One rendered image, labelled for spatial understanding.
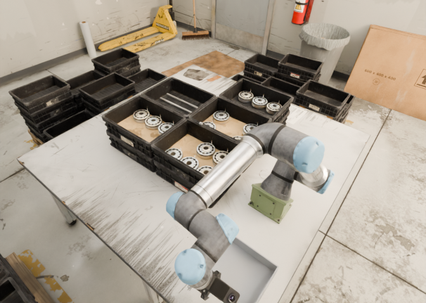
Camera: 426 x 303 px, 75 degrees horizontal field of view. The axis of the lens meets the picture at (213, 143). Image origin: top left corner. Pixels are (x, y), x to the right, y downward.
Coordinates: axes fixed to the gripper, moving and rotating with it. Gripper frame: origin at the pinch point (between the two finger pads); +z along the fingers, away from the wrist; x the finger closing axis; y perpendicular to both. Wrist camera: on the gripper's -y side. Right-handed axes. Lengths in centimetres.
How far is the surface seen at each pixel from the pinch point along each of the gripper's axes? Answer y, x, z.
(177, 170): 48, -35, 15
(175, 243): 30.0, -6.3, 23.3
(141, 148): 75, -36, 17
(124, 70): 205, -119, 77
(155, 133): 79, -50, 23
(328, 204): -21, -66, 41
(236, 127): 43, -82, 32
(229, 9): 220, -342, 139
